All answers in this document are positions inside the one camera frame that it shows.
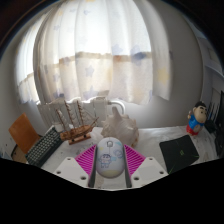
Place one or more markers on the white cartoon-print computer mouse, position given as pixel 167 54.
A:
pixel 109 158

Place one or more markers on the white star-print curtain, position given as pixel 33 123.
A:
pixel 100 50

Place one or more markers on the cartoon boy figurine with clock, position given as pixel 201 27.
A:
pixel 196 120

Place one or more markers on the black mouse pad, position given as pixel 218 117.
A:
pixel 180 153

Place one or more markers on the white radiator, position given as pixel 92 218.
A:
pixel 100 110

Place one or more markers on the black monitor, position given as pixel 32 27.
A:
pixel 220 123

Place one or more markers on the wooden sailing ship model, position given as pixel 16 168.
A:
pixel 76 131

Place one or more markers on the black keyboard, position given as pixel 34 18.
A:
pixel 45 146

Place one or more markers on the large white conch shell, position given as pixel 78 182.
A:
pixel 120 128

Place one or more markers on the white printed tablecloth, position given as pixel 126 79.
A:
pixel 148 140

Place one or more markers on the black router with antennas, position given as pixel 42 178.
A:
pixel 210 125

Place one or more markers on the wooden chair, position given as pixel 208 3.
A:
pixel 23 133

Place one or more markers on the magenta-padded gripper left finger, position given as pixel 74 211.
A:
pixel 86 160

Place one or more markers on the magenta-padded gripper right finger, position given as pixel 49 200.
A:
pixel 134 160

